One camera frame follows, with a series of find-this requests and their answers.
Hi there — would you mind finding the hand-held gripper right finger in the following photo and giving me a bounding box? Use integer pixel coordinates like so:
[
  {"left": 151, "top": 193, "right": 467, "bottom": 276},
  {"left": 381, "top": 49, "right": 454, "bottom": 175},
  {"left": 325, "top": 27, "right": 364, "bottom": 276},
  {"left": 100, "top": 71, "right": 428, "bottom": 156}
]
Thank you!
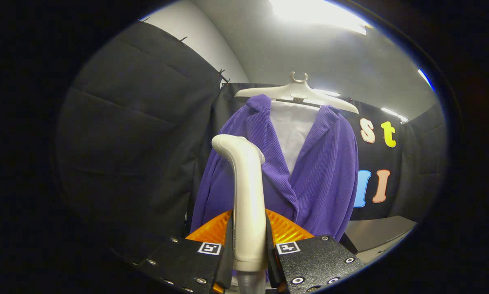
[{"left": 265, "top": 209, "right": 366, "bottom": 294}]

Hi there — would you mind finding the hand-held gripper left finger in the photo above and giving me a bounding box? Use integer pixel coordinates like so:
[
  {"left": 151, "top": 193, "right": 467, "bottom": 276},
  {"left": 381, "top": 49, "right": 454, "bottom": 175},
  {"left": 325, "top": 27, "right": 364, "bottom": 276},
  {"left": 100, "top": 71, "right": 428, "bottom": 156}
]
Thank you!
[{"left": 136, "top": 209, "right": 233, "bottom": 294}]

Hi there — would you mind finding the purple corduroy jacket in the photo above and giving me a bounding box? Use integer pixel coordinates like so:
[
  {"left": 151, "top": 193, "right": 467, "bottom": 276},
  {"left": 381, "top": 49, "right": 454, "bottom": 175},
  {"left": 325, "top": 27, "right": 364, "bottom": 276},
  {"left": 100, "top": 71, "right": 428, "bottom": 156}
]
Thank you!
[{"left": 189, "top": 94, "right": 359, "bottom": 242}]

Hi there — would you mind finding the white garment steamer head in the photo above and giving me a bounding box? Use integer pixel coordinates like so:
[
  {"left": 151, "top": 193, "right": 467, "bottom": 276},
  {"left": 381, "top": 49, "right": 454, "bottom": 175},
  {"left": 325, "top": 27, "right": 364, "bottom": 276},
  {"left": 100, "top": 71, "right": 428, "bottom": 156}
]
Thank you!
[{"left": 211, "top": 134, "right": 268, "bottom": 273}]

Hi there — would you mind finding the cream plastic clothes hanger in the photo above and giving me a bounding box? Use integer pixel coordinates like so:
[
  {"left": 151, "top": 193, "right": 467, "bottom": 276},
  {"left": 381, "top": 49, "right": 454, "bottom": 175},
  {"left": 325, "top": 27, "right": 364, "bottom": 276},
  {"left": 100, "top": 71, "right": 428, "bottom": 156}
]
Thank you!
[{"left": 234, "top": 72, "right": 360, "bottom": 115}]

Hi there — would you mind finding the grey drawer cabinet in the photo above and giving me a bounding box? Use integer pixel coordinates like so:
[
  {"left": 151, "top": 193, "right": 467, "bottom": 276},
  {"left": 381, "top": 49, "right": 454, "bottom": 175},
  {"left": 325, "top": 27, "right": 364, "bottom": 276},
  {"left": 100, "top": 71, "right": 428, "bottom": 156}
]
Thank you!
[{"left": 345, "top": 216, "right": 417, "bottom": 264}]

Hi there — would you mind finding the white ironing backing panel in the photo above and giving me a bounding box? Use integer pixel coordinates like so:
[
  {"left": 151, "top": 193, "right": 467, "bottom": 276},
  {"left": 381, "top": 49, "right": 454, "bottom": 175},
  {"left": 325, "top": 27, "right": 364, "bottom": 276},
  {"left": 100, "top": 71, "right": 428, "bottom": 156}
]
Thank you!
[{"left": 269, "top": 101, "right": 322, "bottom": 176}]

